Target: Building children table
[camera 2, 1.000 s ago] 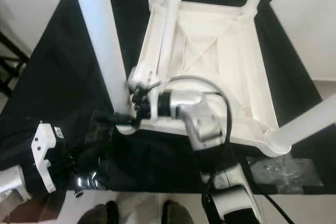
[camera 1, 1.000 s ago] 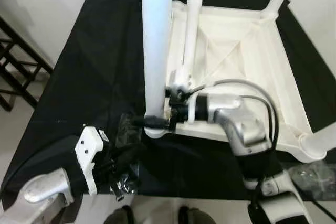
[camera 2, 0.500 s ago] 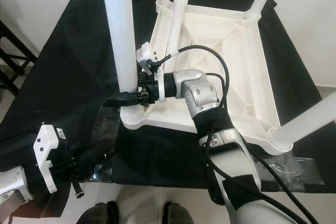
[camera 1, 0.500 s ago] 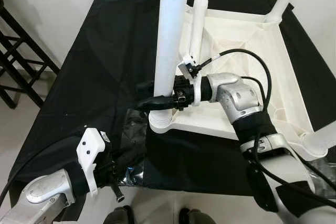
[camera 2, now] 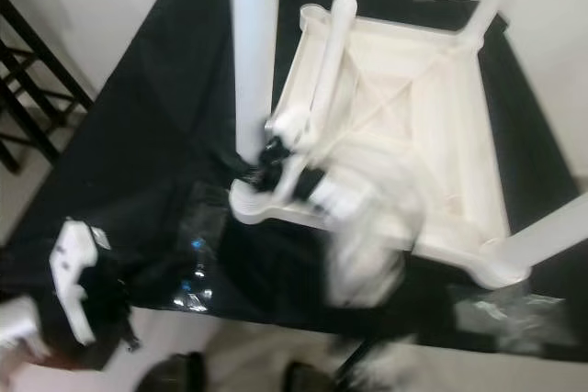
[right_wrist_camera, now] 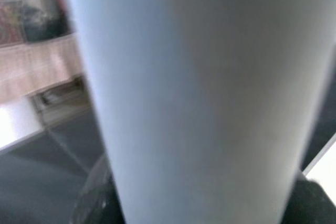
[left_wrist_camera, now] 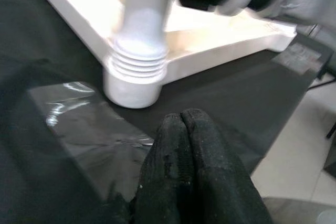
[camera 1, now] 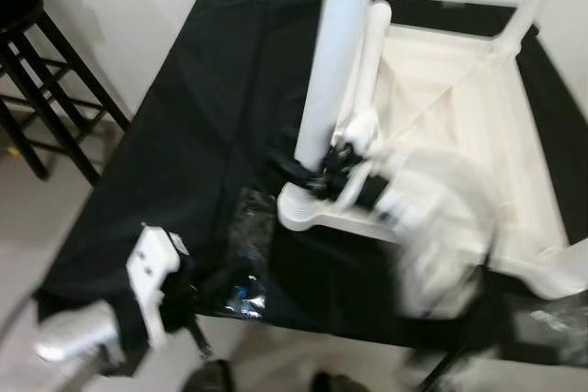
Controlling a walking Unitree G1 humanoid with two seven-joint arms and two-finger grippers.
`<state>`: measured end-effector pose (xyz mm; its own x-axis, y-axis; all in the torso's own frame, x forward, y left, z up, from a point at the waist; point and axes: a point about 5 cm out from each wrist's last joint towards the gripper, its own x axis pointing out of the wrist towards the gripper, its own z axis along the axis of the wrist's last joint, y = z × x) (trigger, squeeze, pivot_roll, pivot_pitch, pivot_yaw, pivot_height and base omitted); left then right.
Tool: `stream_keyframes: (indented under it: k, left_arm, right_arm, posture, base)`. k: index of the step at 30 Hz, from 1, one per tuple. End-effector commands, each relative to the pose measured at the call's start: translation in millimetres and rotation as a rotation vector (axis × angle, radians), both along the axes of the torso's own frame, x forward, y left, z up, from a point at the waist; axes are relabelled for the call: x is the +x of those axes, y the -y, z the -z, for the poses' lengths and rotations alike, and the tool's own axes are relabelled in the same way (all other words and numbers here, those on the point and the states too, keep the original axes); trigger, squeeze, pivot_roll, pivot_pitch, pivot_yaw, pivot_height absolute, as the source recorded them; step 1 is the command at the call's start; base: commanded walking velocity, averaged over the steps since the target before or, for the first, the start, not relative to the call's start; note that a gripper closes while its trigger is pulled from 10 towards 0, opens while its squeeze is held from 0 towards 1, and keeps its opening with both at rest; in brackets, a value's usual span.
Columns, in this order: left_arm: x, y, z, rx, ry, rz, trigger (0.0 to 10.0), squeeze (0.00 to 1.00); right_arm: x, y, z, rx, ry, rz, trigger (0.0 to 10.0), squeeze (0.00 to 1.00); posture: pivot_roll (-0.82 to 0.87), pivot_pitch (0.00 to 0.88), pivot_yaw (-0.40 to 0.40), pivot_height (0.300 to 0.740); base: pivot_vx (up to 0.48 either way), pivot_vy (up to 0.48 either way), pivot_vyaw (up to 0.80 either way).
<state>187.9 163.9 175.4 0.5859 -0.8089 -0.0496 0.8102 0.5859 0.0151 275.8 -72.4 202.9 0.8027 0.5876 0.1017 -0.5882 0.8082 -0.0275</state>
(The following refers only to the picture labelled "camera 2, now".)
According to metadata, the white plastic table top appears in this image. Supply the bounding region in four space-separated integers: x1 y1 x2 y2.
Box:
228 2 534 290

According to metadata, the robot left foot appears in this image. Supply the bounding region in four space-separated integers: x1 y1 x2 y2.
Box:
138 353 208 392

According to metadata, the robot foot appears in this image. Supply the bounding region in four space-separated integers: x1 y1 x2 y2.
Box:
280 362 336 392
138 353 208 392

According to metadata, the clear plastic sheet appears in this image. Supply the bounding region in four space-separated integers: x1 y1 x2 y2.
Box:
455 282 566 338
170 181 231 315

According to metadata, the black tablecloth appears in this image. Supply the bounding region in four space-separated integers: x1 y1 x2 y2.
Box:
0 0 588 356

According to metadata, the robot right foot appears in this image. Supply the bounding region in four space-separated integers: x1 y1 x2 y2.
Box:
280 362 336 392

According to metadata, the black round stool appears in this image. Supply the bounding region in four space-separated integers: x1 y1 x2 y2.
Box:
0 0 95 173

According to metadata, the grey metal table frame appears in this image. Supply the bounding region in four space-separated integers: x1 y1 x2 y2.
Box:
335 337 387 388

